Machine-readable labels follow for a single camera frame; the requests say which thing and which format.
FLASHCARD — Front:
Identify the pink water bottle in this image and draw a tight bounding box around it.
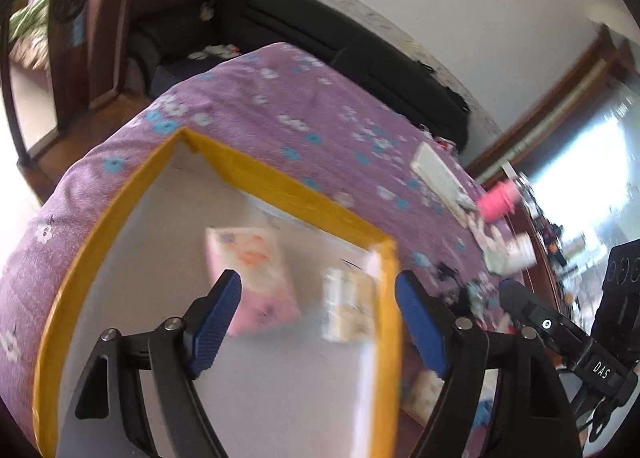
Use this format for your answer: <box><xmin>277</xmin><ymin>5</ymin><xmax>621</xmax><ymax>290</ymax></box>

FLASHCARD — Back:
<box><xmin>476</xmin><ymin>180</ymin><xmax>522</xmax><ymax>223</ymax></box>

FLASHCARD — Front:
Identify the cream tissue pack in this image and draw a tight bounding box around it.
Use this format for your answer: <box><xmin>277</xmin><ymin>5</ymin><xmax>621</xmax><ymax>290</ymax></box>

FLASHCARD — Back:
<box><xmin>322</xmin><ymin>267</ymin><xmax>376</xmax><ymax>343</ymax></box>

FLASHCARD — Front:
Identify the yellow rimmed cardboard tray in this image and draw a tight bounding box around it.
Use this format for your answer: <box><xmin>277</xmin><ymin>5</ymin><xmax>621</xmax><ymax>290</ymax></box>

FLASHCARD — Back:
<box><xmin>32</xmin><ymin>127</ymin><xmax>405</xmax><ymax>458</ymax></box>

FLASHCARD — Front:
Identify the purple floral tablecloth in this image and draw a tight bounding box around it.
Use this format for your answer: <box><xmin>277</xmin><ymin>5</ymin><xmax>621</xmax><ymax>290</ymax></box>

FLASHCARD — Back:
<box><xmin>0</xmin><ymin>41</ymin><xmax>549</xmax><ymax>458</ymax></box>

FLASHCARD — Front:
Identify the pink tissue pack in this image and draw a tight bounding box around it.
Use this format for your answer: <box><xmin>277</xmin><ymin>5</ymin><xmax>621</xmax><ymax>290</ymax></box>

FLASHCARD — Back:
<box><xmin>205</xmin><ymin>227</ymin><xmax>300</xmax><ymax>337</ymax></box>

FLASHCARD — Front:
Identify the black sofa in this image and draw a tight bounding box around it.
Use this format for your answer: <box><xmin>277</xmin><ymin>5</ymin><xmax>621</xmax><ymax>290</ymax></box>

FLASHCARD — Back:
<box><xmin>127</xmin><ymin>0</ymin><xmax>470</xmax><ymax>149</ymax></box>

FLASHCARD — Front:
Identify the white paper booklet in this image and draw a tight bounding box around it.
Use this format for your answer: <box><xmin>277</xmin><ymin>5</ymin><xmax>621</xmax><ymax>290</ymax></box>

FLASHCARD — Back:
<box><xmin>410</xmin><ymin>142</ymin><xmax>466</xmax><ymax>213</ymax></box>

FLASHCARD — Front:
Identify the dark wooden chair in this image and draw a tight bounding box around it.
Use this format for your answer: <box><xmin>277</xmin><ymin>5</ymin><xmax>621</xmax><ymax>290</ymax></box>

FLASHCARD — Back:
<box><xmin>48</xmin><ymin>0</ymin><xmax>134</xmax><ymax>127</ymax></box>

